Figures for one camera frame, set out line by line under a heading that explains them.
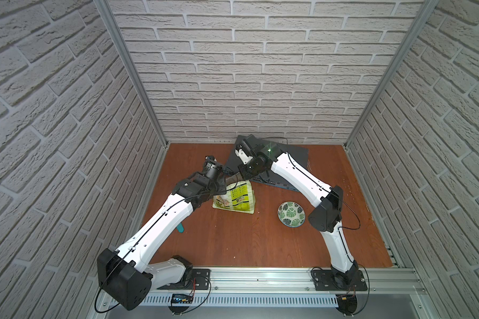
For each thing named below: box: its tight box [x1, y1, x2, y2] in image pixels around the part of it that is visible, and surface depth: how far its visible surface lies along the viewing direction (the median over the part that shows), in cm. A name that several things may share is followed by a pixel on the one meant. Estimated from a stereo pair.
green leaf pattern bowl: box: [277, 200, 307, 228], surface depth 91 cm
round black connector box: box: [335, 294, 358, 316], surface depth 71 cm
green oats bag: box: [212, 180, 257, 215], surface depth 83 cm
